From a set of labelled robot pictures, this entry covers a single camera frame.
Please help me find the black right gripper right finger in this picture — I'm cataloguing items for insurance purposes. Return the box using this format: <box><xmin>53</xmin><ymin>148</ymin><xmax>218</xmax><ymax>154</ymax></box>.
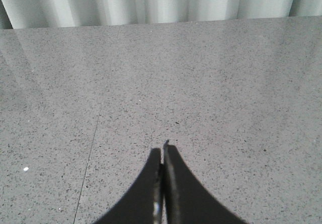
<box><xmin>163</xmin><ymin>140</ymin><xmax>245</xmax><ymax>223</ymax></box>

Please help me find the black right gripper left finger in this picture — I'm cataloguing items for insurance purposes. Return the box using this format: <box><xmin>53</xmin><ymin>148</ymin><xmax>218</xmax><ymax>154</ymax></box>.
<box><xmin>95</xmin><ymin>148</ymin><xmax>162</xmax><ymax>223</ymax></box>

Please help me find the pale green curtain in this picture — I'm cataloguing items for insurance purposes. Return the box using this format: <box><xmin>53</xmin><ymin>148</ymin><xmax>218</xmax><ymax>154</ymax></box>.
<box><xmin>1</xmin><ymin>0</ymin><xmax>321</xmax><ymax>29</ymax></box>

